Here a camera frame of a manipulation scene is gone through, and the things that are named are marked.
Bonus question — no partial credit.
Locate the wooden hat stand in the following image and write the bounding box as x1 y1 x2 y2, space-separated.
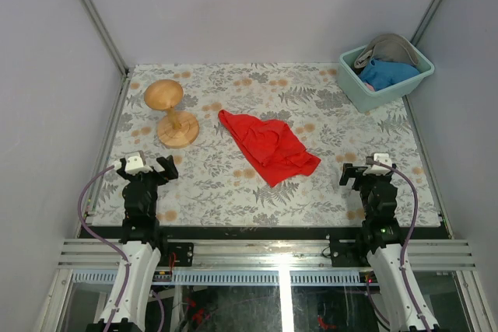
144 79 200 149

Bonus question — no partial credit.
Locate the red cloth hat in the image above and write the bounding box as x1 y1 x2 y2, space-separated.
218 110 321 187

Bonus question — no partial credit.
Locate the blue bucket hat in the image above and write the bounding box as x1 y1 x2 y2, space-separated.
359 59 419 92

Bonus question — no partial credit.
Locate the teal plastic bin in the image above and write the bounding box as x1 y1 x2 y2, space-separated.
338 33 435 113

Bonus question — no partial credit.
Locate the grey bucket hat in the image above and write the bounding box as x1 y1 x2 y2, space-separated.
353 33 419 69

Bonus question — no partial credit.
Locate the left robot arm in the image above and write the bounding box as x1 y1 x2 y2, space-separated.
78 152 178 331

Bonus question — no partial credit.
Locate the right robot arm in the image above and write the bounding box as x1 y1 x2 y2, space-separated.
339 156 441 331

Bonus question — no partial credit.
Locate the floral table mat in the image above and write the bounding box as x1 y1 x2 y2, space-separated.
110 63 440 227

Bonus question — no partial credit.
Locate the pink hat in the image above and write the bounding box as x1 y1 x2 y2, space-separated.
364 82 375 92

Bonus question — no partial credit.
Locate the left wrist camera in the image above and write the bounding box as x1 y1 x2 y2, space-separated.
112 151 152 175

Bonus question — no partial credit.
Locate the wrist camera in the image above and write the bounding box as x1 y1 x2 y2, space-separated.
112 151 152 175
366 152 392 174

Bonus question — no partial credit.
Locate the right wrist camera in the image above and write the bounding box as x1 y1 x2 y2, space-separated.
366 152 392 174

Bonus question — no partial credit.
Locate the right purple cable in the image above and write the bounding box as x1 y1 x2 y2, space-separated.
365 160 433 332

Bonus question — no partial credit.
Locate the purple cable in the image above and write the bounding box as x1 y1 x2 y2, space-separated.
365 160 433 332
76 165 167 332

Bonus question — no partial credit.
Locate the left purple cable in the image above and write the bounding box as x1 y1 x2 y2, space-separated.
76 165 167 332

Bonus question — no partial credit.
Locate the aluminium rail frame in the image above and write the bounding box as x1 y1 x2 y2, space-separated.
37 238 497 331

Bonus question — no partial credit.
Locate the left corner aluminium post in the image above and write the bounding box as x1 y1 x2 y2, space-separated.
80 0 129 76

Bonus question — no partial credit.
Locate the corner aluminium post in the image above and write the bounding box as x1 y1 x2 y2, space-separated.
80 0 129 76
410 0 468 47

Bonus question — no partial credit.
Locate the right corner aluminium post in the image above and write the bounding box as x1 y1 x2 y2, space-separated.
410 0 468 47

